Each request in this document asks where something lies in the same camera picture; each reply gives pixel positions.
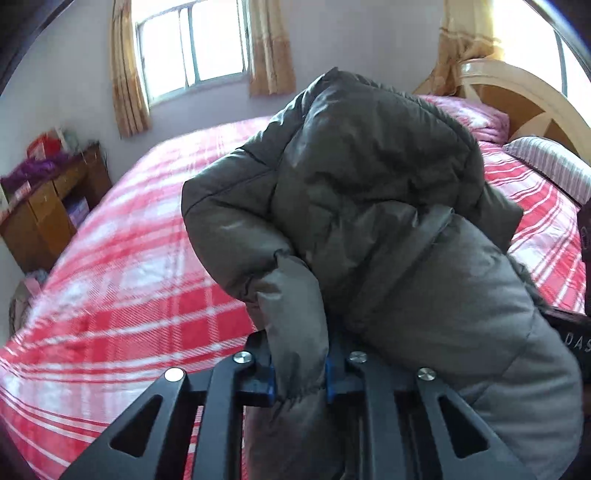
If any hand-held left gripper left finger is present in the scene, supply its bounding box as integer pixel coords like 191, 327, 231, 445
58, 330, 278, 480

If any cream and wood headboard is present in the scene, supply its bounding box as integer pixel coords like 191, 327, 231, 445
455, 58, 591, 167

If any purple cloth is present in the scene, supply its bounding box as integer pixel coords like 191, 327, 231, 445
2, 154, 68, 192

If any yellow tied curtain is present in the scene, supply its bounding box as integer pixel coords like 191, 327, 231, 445
413, 0, 504, 95

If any bright arched window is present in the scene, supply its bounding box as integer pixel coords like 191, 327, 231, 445
494, 0, 591, 100

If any beige patterned curtain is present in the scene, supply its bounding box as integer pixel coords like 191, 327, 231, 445
247, 0, 296, 97
108, 0, 153, 138

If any barred window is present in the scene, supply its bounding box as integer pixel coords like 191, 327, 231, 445
134, 0, 254, 104

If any grey puffer jacket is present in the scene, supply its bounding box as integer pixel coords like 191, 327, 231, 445
181, 67, 585, 480

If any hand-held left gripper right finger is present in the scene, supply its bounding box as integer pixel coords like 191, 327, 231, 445
324, 332, 539, 480

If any wooden desk with drawers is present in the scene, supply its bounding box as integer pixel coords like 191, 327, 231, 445
0, 142, 114, 273

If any striped pillow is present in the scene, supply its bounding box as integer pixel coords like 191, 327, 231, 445
502, 136, 591, 204

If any red bag on cabinet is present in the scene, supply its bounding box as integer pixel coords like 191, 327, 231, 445
27, 131, 63, 160

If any pink folded quilt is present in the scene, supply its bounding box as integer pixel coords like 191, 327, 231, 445
416, 93, 511, 141

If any bed with red plaid sheet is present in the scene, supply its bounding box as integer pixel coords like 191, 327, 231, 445
0, 95, 591, 480

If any blue box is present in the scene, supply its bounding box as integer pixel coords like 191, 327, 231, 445
67, 198, 90, 227

